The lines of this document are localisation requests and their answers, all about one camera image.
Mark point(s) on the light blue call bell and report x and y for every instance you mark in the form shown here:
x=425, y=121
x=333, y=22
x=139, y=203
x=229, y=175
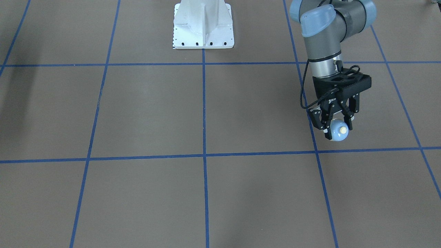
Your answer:
x=337, y=131

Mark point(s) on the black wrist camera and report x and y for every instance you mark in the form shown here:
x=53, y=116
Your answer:
x=350, y=85

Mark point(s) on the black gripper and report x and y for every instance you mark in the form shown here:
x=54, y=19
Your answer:
x=322, y=88

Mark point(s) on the white camera pedestal column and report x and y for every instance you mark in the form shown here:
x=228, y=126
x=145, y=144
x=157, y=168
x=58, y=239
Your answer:
x=203, y=24

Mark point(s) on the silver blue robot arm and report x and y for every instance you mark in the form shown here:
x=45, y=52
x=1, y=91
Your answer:
x=325, y=24

